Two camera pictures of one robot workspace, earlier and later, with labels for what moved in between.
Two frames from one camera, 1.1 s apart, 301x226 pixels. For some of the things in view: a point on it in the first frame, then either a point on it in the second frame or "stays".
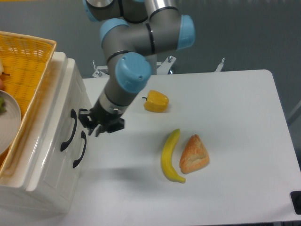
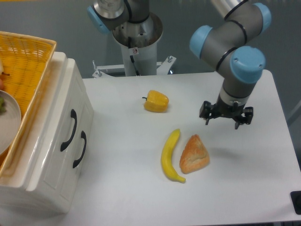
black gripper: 110,122 to 220,109
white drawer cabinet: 51,165 stays
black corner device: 296,199 stays
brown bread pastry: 194,156 stays
